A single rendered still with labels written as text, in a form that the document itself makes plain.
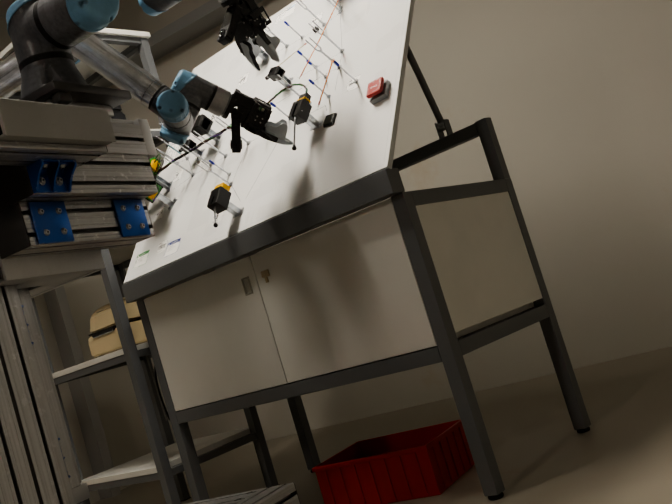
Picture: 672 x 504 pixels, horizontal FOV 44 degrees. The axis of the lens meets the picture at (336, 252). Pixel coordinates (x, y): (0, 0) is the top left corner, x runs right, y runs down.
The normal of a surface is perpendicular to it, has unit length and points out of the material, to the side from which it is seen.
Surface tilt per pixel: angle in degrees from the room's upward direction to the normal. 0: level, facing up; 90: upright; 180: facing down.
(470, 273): 90
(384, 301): 90
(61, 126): 90
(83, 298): 90
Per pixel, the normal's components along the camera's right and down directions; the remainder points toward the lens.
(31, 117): 0.83, -0.29
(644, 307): -0.48, 0.07
